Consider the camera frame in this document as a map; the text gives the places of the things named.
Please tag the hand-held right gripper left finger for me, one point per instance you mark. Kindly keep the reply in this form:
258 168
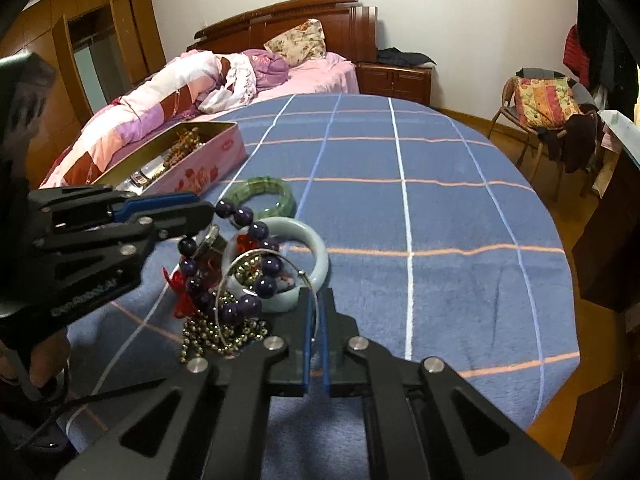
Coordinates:
304 342

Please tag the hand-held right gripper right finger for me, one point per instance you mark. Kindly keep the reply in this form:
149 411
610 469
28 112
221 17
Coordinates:
324 347

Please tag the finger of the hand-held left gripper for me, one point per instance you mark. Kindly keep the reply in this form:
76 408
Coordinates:
150 205
182 219

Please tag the pink tin box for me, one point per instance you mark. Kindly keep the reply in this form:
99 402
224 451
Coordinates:
200 170

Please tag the red tassel charm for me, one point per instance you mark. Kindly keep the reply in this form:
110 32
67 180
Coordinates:
243 244

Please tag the pale jade bangle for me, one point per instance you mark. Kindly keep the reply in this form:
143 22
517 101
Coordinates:
316 250

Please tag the person's left hand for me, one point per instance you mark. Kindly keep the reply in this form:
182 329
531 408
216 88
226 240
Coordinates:
47 360

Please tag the silver white tube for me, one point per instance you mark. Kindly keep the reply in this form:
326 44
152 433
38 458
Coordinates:
145 175

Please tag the pink patchwork quilt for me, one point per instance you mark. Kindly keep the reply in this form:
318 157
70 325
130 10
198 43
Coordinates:
150 100

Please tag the white cloth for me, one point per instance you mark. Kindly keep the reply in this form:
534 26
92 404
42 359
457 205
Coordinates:
232 85

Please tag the purple cloth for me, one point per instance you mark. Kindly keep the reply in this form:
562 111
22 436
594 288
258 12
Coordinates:
267 67

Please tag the wooden wardrobe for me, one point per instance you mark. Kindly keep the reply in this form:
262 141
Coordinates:
140 25

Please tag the pink bed sheet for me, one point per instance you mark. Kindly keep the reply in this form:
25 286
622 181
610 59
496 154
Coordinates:
325 72

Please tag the floral pillow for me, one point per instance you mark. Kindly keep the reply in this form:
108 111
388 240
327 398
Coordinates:
297 42

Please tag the wooden headboard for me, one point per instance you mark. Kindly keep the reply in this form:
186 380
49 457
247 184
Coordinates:
300 15

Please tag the wooden nightstand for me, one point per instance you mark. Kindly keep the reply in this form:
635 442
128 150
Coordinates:
395 82

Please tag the dark folded clothes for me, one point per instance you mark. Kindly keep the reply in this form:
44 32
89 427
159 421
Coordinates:
402 56

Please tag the dark wooden desk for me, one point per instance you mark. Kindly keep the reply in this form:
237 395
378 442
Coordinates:
605 260

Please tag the wicker chair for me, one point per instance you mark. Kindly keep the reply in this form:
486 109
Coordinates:
505 105

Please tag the dark brown garment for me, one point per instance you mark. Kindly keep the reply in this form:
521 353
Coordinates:
575 140

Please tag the colourful patterned cushion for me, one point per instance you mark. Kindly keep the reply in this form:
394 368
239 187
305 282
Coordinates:
547 102

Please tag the pale floral desk cloth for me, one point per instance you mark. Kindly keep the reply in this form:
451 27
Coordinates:
622 130

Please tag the red hanging garment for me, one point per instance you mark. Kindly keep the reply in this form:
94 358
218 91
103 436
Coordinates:
575 52

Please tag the black hanging garment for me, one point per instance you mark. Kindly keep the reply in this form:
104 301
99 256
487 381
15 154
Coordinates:
607 45

